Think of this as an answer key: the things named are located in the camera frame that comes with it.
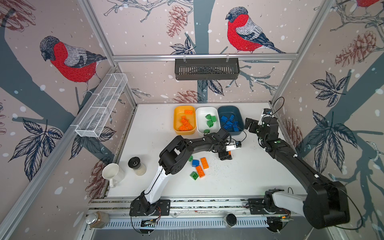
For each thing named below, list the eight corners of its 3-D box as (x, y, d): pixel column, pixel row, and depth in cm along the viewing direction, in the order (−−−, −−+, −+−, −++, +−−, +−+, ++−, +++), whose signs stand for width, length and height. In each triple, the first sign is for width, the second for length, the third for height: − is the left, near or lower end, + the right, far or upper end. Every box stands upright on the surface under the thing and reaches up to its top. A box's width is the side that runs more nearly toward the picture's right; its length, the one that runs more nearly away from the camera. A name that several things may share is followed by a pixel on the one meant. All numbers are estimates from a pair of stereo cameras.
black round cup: (134, 175, 86) (126, 167, 76) (137, 165, 90) (129, 156, 80) (145, 175, 86) (138, 167, 76) (147, 165, 90) (141, 156, 80)
